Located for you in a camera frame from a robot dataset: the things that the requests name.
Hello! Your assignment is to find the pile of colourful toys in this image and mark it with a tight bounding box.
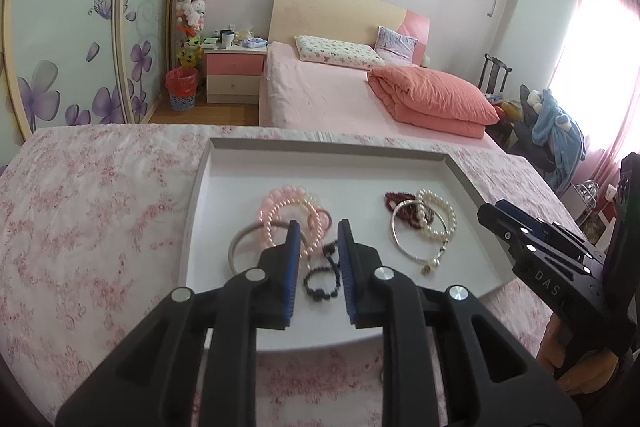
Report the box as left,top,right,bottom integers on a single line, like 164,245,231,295
492,94,522,124

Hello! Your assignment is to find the orange cloth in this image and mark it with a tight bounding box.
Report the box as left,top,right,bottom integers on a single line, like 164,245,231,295
539,307,621,388

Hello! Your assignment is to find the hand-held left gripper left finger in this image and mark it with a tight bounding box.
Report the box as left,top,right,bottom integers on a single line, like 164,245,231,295
55,219,303,427

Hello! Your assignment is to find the yellow plush toy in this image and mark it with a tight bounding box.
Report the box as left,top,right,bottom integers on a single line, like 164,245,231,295
177,36,203,68

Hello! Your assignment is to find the bin with red bag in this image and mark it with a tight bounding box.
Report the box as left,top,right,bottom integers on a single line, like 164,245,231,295
166,68,201,112

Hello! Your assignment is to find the floral print pillow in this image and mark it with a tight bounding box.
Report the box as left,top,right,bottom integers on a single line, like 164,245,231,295
293,35,386,70

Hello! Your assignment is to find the grey cardboard tray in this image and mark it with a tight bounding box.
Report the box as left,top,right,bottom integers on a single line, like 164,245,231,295
178,138,518,353

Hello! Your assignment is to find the thin silver bangle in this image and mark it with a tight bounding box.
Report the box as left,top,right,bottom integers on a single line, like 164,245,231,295
391,200,448,276

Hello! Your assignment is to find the white pearl bracelet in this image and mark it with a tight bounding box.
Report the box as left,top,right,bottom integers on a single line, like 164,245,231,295
416,189,457,244

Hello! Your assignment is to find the small lilac pillow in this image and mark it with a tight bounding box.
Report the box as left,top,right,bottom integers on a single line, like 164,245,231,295
375,26,420,66

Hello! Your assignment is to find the dark red bead bracelet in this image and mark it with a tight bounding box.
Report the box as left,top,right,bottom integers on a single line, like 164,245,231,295
385,191,426,228

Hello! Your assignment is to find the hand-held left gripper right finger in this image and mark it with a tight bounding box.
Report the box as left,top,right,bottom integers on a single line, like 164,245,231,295
337,218,583,427

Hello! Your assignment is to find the dark wooden chair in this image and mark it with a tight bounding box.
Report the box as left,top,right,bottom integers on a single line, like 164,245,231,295
477,53,513,95

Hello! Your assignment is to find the blue plush garment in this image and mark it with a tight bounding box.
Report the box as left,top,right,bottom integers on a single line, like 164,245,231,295
520,88,587,188

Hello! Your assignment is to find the black bead bracelet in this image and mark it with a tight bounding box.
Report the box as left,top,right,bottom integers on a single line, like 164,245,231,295
302,243,347,304

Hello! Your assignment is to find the peach pearl necklace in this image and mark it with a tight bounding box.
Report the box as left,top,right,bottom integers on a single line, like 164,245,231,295
260,199,323,264

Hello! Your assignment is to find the wide silver cuff bangle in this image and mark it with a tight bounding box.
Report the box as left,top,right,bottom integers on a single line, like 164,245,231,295
228,221,296,278

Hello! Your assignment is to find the pink bead bracelet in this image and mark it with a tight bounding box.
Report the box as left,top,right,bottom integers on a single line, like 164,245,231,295
259,187,332,249

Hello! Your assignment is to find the folded salmon quilt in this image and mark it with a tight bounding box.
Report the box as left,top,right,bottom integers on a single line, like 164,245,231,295
368,66,500,138

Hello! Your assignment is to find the wardrobe with purple flowers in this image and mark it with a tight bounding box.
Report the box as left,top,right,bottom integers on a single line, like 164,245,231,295
0,0,188,148

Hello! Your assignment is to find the pink and cream nightstand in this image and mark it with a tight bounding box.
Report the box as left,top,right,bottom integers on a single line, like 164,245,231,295
201,42,268,104

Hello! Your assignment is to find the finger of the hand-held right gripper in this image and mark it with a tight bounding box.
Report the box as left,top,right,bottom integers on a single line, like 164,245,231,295
495,200,603,268
477,204,601,310

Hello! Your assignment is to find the clear tube of plush toys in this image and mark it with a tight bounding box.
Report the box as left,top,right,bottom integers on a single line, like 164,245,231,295
175,0,213,68

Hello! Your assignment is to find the pink curtain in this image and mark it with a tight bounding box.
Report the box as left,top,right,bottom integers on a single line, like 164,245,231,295
572,0,640,198

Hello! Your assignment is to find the pink bed mattress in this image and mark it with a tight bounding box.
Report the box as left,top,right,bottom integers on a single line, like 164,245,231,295
258,42,501,148

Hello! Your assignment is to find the metal wire basket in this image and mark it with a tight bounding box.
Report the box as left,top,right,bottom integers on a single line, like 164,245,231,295
575,179,602,208

